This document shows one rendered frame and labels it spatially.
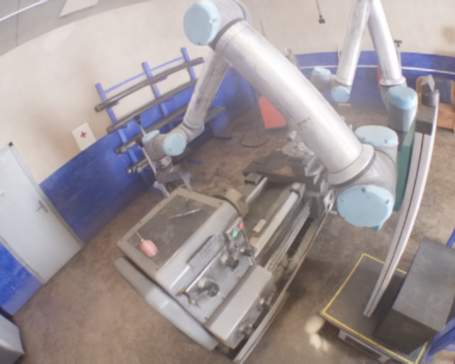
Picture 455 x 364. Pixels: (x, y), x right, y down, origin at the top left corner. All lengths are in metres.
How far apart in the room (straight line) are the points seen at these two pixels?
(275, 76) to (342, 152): 0.23
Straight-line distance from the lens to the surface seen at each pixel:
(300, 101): 0.54
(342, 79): 1.16
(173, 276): 1.08
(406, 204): 0.98
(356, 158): 0.59
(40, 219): 4.14
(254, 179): 2.14
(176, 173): 1.14
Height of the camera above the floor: 2.09
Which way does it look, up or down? 33 degrees down
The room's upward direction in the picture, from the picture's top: 20 degrees counter-clockwise
